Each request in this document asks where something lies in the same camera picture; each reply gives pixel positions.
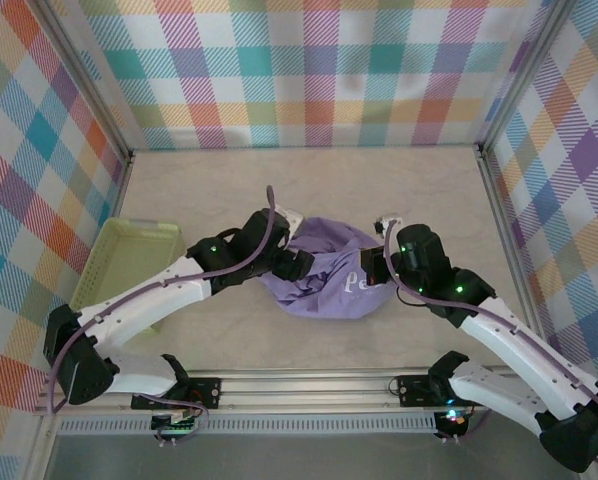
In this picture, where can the aluminium frame post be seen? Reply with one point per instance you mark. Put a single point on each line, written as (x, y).
(522, 75)
(90, 75)

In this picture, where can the green plastic basket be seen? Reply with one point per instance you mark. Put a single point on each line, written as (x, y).
(129, 250)

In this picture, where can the purple t-shirt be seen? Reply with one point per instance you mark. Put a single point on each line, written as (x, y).
(329, 300)

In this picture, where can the aluminium frame leg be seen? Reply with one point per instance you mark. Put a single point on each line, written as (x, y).
(41, 450)

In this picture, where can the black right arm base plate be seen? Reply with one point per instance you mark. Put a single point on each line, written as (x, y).
(414, 392)

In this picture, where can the aluminium mounting rail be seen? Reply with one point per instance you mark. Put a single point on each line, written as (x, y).
(304, 390)

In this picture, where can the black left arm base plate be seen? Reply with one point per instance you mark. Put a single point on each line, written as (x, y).
(209, 392)

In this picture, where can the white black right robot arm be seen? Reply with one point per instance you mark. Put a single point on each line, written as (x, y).
(504, 395)

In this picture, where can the aluminium table side rail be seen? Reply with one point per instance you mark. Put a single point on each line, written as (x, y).
(122, 185)
(503, 225)

